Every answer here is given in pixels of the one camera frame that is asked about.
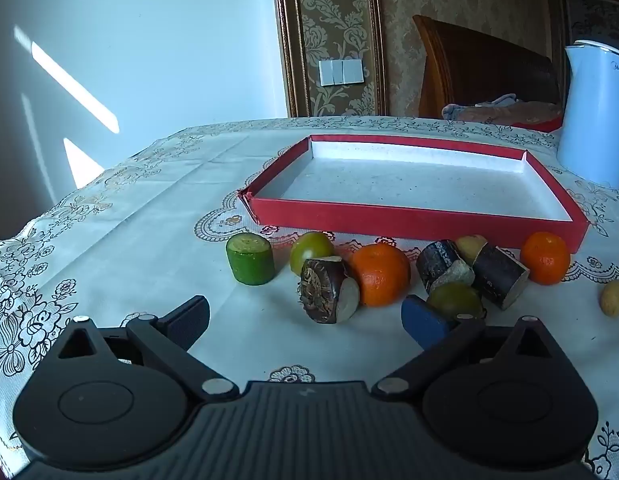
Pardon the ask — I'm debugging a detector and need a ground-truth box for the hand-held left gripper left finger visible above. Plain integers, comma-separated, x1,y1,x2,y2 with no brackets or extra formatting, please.
54,296,239,404

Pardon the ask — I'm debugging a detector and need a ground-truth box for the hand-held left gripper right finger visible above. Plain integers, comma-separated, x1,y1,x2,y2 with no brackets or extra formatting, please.
373,295,565,403

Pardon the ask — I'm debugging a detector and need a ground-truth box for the green tomato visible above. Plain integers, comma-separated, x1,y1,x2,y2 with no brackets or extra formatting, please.
290,231,336,277
427,282,486,321

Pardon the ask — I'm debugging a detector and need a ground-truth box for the large orange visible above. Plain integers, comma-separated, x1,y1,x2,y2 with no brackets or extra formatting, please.
350,243,411,308

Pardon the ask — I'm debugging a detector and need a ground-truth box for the dark eggplant chunk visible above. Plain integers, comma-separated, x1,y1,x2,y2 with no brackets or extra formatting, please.
471,243,531,311
416,240,476,295

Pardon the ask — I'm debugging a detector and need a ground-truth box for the green cucumber piece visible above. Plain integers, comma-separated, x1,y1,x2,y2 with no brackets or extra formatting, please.
226,233,275,287

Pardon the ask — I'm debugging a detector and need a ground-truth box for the red shallow cardboard tray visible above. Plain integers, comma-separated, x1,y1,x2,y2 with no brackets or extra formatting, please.
238,134,590,252

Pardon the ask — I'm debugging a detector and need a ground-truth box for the small orange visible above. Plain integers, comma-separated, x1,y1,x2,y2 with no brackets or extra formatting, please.
520,231,571,286

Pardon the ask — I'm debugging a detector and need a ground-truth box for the small yellow round fruit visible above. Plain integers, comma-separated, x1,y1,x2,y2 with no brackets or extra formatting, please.
599,280,619,318

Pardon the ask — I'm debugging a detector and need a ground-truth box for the small potato behind eggplant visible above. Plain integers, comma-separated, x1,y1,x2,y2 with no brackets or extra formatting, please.
455,234,489,266

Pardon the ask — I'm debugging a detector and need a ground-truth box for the striped bedding pile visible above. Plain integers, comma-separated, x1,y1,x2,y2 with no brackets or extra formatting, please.
442,93,564,133

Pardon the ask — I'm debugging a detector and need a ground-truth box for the wooden bed headboard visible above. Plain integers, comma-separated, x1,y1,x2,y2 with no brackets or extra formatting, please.
412,14,561,121

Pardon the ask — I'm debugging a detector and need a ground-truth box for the light blue electric kettle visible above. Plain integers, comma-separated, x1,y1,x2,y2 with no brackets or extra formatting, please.
557,40,619,190

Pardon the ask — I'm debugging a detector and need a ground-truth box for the patterned wardrobe door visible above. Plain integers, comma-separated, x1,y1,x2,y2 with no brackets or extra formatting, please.
559,0,619,56

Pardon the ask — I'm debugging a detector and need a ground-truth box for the white wall switch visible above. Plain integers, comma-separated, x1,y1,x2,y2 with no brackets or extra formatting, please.
319,58,365,86

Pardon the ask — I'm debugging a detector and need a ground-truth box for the gold framed damask wall panel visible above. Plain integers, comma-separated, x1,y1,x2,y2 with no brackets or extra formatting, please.
269,0,390,118

